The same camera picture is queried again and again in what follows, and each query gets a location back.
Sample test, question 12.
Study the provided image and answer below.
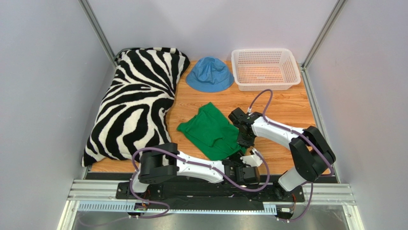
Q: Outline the green t shirt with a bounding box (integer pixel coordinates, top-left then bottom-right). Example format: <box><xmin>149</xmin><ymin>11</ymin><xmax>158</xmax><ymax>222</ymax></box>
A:
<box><xmin>177</xmin><ymin>102</ymin><xmax>247</xmax><ymax>161</ymax></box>

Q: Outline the white plastic basket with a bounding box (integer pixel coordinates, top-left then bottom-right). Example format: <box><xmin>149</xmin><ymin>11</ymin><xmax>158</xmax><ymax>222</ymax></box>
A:
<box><xmin>231</xmin><ymin>48</ymin><xmax>301</xmax><ymax>92</ymax></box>

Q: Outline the blue bucket hat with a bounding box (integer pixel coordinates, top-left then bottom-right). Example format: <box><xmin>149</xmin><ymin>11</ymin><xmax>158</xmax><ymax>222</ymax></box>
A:
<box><xmin>186</xmin><ymin>56</ymin><xmax>234</xmax><ymax>92</ymax></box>

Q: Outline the zebra striped pillow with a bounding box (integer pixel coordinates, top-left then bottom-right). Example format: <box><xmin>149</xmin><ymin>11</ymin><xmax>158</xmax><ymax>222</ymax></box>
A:
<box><xmin>81</xmin><ymin>47</ymin><xmax>190</xmax><ymax>167</ymax></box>

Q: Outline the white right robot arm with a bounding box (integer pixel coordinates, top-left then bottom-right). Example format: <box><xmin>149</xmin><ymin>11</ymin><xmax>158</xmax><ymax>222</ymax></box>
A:
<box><xmin>228</xmin><ymin>108</ymin><xmax>336</xmax><ymax>196</ymax></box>

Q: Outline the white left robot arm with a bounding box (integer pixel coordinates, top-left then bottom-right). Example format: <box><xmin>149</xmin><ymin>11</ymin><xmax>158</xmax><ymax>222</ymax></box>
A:
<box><xmin>130</xmin><ymin>143</ymin><xmax>263</xmax><ymax>193</ymax></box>

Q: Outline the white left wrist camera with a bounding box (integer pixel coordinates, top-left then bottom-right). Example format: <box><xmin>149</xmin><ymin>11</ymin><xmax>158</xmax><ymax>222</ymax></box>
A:
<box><xmin>240</xmin><ymin>148</ymin><xmax>263</xmax><ymax>167</ymax></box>

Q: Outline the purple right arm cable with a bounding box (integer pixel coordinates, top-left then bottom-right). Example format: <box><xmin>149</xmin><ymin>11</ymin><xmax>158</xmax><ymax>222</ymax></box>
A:
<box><xmin>248</xmin><ymin>89</ymin><xmax>335</xmax><ymax>223</ymax></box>

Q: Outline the right aluminium frame post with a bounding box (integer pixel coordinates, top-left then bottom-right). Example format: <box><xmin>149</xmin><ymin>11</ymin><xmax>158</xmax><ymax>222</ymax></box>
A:
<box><xmin>302</xmin><ymin>0</ymin><xmax>348</xmax><ymax>69</ymax></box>

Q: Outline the aluminium frame post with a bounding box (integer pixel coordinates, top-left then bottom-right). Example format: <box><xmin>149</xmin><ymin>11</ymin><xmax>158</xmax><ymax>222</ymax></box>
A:
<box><xmin>79</xmin><ymin>0</ymin><xmax>117</xmax><ymax>68</ymax></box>
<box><xmin>302</xmin><ymin>0</ymin><xmax>348</xmax><ymax>69</ymax></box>

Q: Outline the left aluminium frame post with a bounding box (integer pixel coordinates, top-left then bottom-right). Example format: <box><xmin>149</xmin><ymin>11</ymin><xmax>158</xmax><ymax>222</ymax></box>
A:
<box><xmin>79</xmin><ymin>0</ymin><xmax>117</xmax><ymax>68</ymax></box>

